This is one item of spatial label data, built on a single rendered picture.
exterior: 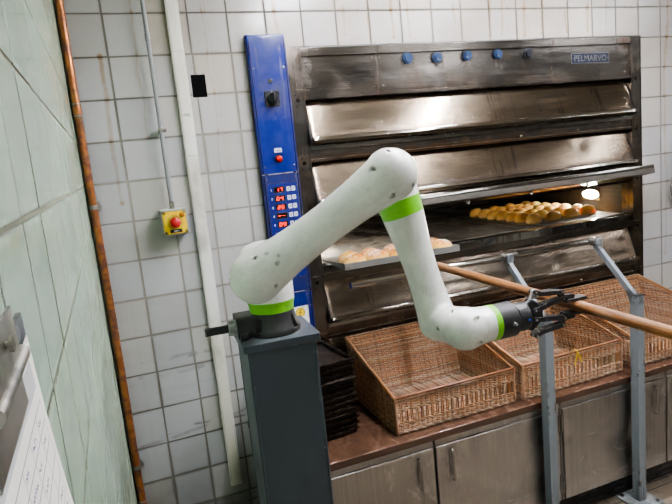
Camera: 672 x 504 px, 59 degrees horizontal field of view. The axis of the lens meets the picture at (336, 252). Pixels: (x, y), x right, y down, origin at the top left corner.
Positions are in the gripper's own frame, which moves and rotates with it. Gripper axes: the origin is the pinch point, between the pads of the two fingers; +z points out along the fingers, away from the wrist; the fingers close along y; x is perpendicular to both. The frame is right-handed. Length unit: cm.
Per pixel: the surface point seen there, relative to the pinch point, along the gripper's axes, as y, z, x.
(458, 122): -55, 41, -116
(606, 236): 11, 133, -120
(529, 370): 49, 38, -68
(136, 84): -79, -97, -117
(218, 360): 33, -80, -115
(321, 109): -65, -24, -119
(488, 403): 58, 17, -68
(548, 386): 52, 39, -57
